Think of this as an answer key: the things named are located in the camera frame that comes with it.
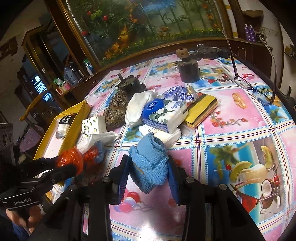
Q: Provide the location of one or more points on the pink container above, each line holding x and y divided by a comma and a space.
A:
65, 88

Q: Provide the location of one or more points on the brown knitted hat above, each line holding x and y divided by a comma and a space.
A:
115, 109

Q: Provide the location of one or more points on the blue floral tissue pack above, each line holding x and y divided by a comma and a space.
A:
164, 113

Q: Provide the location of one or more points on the yellow cardboard box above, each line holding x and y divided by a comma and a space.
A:
46, 139

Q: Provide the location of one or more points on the purple bottle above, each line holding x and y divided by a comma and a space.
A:
247, 33
252, 33

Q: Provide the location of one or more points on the wooden display cabinet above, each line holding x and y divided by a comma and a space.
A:
34, 51

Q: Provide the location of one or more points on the gold wrapped candy bag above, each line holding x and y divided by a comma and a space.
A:
192, 93

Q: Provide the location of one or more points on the yellow and black flat box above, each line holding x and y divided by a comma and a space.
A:
201, 109

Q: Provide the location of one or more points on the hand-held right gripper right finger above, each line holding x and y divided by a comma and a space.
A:
173, 183

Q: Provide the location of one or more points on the wooden chair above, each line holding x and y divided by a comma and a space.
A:
30, 139

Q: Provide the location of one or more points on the blue and white patterned bag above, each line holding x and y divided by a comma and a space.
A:
177, 93

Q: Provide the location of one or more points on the purple frame eyeglasses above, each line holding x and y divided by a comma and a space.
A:
253, 89

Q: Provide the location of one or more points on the white lemon print tissue pack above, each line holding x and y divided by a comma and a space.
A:
92, 125

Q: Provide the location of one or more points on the orange plastic bag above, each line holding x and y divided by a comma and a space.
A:
69, 160

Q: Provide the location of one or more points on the blue water jug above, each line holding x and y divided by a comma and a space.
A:
70, 76

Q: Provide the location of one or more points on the blue knitted cloth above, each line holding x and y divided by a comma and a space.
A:
150, 162

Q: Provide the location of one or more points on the white bottle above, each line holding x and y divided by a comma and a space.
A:
89, 68

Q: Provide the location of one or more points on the red mesh bag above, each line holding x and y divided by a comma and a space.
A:
91, 155

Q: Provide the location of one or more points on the white cloth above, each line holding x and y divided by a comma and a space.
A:
137, 107

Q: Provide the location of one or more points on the small blue cloth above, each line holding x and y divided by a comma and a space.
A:
101, 151

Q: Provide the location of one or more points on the dark cloth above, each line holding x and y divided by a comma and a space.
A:
210, 52

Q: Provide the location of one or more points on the black and white tissue pack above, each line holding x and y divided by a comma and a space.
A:
66, 121

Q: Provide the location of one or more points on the clear plastic box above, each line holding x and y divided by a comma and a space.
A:
187, 129

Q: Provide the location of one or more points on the person's left hand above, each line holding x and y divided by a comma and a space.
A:
25, 216

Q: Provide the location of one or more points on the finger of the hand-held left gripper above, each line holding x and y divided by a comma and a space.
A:
41, 163
57, 175

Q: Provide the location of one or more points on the wooden low cabinet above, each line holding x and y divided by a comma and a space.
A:
254, 58

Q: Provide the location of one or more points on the plain white tissue pack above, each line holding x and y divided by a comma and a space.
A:
168, 138

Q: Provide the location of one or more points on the framed flower wall painting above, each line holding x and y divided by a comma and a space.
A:
143, 23

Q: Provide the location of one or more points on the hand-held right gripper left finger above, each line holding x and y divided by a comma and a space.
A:
121, 179

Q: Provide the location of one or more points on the black cylinder with wooden spool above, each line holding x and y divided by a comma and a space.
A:
188, 69

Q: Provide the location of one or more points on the white plastic bag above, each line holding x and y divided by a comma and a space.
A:
99, 139

